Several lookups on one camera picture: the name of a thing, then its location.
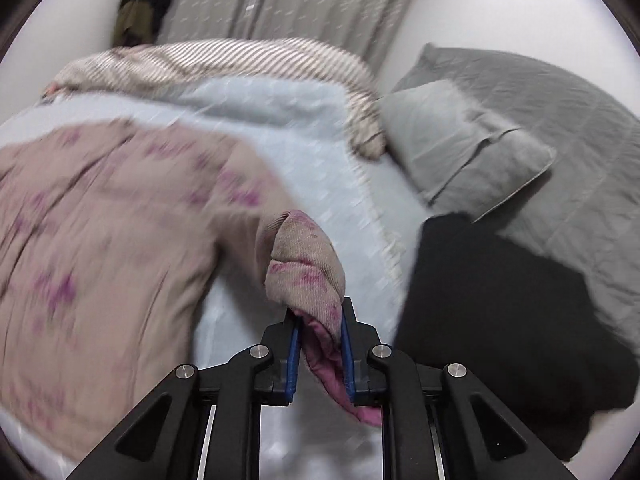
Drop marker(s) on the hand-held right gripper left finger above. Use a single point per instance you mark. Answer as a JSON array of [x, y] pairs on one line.
[[292, 360]]

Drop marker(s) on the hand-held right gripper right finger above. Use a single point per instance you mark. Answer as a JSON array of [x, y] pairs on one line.
[[348, 360]]

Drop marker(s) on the beige floral knit garment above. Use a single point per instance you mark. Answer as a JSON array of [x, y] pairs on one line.
[[125, 235]]

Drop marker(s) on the black cloth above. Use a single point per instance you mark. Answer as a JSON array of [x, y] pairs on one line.
[[490, 310]]

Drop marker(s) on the grey bed sheet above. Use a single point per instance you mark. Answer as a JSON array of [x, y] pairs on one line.
[[397, 197]]

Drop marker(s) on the light blue checkered blanket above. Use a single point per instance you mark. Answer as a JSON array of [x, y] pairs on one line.
[[310, 160]]

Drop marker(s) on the dark grey flanged pillow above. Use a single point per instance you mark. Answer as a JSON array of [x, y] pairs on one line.
[[500, 160]]

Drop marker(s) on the brown striped blanket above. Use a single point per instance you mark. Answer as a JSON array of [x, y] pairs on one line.
[[225, 57]]

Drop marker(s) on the grey dotted curtain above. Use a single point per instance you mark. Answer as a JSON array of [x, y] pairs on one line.
[[300, 0]]

